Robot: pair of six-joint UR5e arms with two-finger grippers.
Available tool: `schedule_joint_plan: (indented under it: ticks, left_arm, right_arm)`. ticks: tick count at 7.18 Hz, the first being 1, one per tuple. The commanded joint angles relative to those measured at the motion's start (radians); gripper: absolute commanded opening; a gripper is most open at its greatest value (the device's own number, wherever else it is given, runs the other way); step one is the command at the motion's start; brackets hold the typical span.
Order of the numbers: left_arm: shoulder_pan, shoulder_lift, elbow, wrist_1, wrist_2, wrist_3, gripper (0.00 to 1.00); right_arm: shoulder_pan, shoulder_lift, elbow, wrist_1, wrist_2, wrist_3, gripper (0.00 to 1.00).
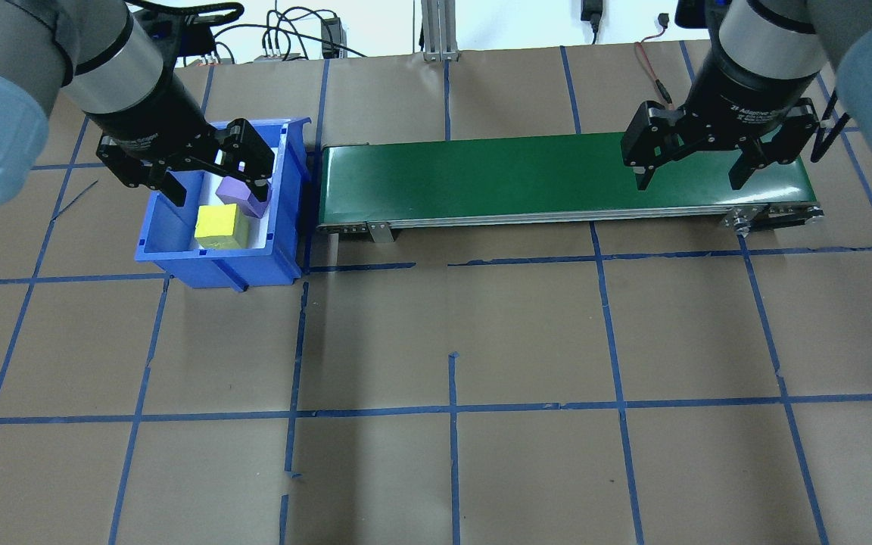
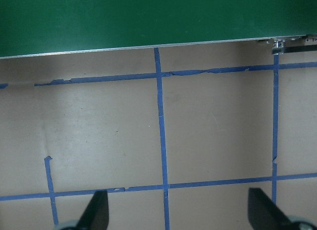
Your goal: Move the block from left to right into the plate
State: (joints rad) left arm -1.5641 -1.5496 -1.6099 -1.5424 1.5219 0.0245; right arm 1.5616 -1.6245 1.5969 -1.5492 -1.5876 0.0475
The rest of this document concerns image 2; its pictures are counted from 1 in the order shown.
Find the green conveyor belt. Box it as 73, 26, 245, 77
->
0, 0, 317, 60

